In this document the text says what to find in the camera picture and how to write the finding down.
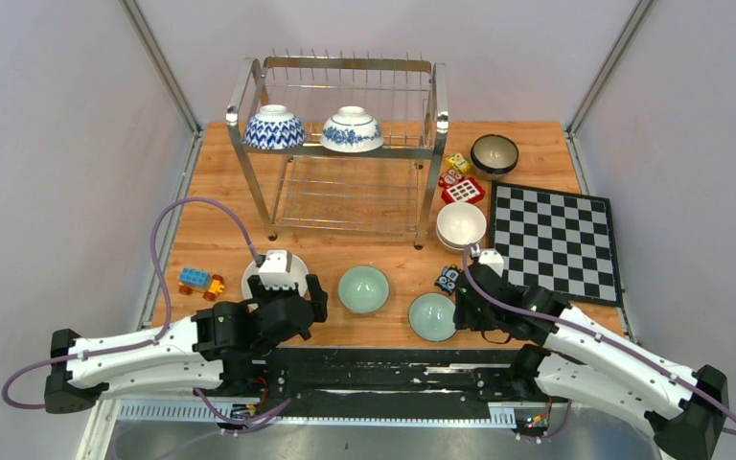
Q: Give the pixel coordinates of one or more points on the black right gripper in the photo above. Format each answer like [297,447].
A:
[464,316]

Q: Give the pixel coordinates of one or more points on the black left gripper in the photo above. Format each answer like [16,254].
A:
[318,297]

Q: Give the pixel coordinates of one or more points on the small celadon cup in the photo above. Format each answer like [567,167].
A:
[431,317]
[363,289]

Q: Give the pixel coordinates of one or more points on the cream bowl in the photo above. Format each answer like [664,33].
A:
[460,249]
[460,223]

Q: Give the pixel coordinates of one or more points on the steel two-tier dish rack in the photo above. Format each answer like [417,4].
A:
[388,191]

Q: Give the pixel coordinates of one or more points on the pink brown bowl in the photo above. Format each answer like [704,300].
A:
[496,175]

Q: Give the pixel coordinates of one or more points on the dark blue floral bowl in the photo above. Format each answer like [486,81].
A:
[494,152]

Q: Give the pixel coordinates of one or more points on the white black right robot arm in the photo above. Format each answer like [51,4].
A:
[567,354]

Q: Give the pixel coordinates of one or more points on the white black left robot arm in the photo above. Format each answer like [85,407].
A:
[213,350]

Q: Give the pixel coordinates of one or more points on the blue owl toy block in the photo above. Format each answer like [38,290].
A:
[447,280]

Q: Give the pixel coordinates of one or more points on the black white checkerboard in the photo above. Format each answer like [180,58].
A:
[557,240]

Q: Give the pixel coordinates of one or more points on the red calculator toy block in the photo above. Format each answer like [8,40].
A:
[465,190]

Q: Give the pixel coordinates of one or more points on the blue orange toy car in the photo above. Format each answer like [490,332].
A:
[209,285]

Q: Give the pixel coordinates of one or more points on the red owl toy block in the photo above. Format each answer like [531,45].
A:
[449,177]

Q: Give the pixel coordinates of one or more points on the yellow owl toy block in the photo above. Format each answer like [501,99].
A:
[459,163]

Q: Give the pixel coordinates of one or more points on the white blue floral bowl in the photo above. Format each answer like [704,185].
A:
[351,130]

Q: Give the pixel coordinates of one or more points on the blue white patterned bowl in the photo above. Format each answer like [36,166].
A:
[274,127]

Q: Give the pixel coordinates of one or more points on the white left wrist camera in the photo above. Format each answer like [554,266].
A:
[275,271]

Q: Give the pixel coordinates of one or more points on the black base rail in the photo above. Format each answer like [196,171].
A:
[329,386]

